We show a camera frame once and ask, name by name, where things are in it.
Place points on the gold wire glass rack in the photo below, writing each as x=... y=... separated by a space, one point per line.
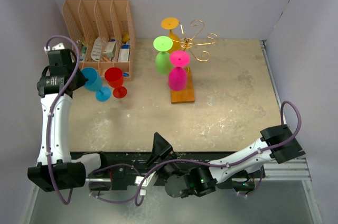
x=188 y=43

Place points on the orange plastic wine glass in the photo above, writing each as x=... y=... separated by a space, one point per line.
x=170 y=23

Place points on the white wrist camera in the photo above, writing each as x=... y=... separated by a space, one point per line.
x=147 y=183
x=59 y=46

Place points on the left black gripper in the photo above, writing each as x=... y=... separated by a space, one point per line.
x=81 y=81

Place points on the aluminium frame rail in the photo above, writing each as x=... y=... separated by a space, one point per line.
x=297 y=170

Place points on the wooden rack base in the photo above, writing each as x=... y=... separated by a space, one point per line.
x=186 y=95

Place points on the green plastic wine glass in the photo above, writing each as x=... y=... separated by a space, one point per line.
x=162 y=61

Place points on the blue plastic wine glass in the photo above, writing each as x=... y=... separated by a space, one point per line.
x=94 y=84

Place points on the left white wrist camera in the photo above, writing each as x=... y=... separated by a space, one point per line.
x=59 y=46

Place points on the white blue box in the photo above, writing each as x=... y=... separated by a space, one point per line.
x=124 y=53

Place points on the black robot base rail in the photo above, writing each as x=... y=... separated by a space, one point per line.
x=122 y=177

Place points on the pink plastic wine glass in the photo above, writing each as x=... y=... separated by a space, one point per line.
x=177 y=78

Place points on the yellow object in organizer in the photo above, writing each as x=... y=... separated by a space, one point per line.
x=125 y=38

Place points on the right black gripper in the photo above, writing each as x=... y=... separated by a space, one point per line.
x=161 y=148

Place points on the white blister pack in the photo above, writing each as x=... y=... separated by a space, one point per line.
x=96 y=49

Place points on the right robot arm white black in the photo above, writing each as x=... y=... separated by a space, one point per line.
x=276 y=143

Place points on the red plastic wine glass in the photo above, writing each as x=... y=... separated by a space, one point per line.
x=114 y=77

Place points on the white medicine box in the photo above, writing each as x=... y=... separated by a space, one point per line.
x=110 y=49

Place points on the peach plastic file organizer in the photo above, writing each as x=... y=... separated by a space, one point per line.
x=106 y=19

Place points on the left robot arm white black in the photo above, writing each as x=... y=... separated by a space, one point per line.
x=55 y=168

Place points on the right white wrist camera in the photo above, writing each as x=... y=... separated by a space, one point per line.
x=147 y=183

